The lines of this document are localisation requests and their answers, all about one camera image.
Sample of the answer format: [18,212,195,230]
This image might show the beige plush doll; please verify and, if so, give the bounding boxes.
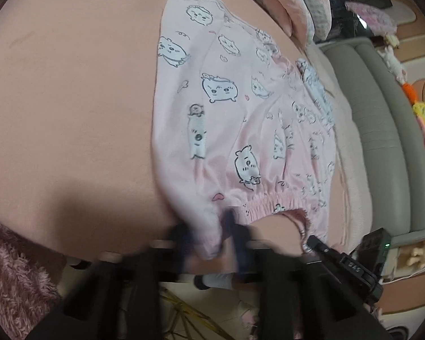
[405,244,425,266]

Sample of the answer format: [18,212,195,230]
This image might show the pink printed slipper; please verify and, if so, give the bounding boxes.
[234,301,263,326]

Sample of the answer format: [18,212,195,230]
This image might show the yellow plush toy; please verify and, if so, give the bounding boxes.
[412,102,425,126]

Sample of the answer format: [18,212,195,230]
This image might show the orange carrot plush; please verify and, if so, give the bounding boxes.
[402,82,418,105]

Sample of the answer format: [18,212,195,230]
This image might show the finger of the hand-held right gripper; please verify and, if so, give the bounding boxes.
[305,235,341,259]

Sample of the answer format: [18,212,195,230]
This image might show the folded pink duvet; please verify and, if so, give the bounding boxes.
[216,0,330,48]

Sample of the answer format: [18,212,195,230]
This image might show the pink printed pajama pants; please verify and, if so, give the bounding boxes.
[150,0,339,261]

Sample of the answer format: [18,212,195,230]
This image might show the grey padded headboard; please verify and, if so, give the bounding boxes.
[320,37,425,245]

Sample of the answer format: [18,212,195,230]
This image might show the white rabbit plush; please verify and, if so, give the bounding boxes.
[377,47,408,84]

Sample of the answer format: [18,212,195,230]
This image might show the pink printed hanging cloth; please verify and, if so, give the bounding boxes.
[345,1,399,38]

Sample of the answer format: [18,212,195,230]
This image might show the folded light blue printed garment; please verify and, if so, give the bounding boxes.
[296,58,337,131]

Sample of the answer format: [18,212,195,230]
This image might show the pink fluffy clothing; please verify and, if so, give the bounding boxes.
[0,212,62,340]

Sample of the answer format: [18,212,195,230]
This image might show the white sock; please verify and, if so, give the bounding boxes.
[202,273,234,289]

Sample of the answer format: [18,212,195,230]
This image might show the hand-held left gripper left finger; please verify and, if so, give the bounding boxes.
[26,221,199,340]

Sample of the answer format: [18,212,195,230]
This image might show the bed with pink sheet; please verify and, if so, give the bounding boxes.
[0,0,344,277]

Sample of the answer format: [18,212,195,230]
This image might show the yellow rod frame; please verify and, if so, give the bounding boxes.
[159,287,231,340]

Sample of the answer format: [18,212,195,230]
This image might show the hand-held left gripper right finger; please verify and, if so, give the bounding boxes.
[221,209,394,340]

